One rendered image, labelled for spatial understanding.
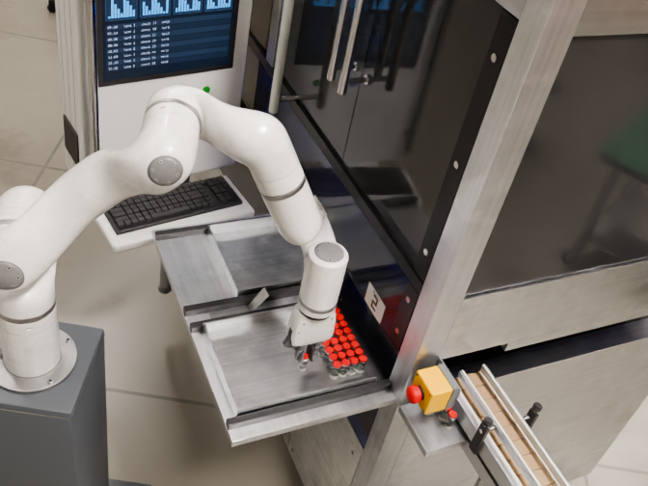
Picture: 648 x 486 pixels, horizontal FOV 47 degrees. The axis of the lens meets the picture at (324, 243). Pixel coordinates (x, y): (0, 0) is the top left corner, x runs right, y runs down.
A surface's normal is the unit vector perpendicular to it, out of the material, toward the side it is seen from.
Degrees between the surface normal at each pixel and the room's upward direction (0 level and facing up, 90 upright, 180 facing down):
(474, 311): 90
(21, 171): 0
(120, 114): 90
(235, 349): 0
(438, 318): 90
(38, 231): 66
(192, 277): 0
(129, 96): 90
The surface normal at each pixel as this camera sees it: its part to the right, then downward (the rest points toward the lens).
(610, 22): 0.40, 0.65
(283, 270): 0.17, -0.74
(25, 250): 0.38, 0.29
